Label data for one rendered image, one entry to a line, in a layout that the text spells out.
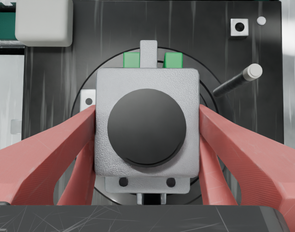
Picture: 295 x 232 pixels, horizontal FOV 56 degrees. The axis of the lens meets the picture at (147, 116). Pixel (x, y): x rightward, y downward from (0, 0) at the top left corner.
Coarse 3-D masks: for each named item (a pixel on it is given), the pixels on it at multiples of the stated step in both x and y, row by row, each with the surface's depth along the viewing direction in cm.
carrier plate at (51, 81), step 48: (96, 0) 26; (144, 0) 26; (192, 0) 26; (48, 48) 26; (96, 48) 26; (192, 48) 26; (240, 48) 26; (48, 96) 26; (240, 96) 25; (96, 192) 25; (240, 192) 25
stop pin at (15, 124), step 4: (12, 120) 26; (16, 120) 26; (20, 120) 26; (12, 124) 26; (16, 124) 26; (20, 124) 26; (12, 128) 26; (16, 128) 26; (20, 128) 26; (12, 132) 26; (16, 132) 26; (20, 132) 26
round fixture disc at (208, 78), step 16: (160, 48) 24; (112, 64) 24; (160, 64) 24; (192, 64) 24; (208, 80) 24; (208, 96) 24; (224, 96) 23; (224, 112) 23; (96, 176) 23; (192, 192) 23
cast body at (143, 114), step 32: (96, 96) 12; (128, 96) 11; (160, 96) 10; (192, 96) 11; (96, 128) 11; (128, 128) 10; (160, 128) 10; (192, 128) 11; (96, 160) 11; (128, 160) 10; (160, 160) 10; (192, 160) 11; (128, 192) 14; (160, 192) 14
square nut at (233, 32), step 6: (228, 24) 26; (234, 24) 25; (240, 24) 25; (246, 24) 25; (228, 30) 25; (234, 30) 25; (246, 30) 25; (228, 36) 25; (234, 36) 25; (240, 36) 25; (246, 36) 25
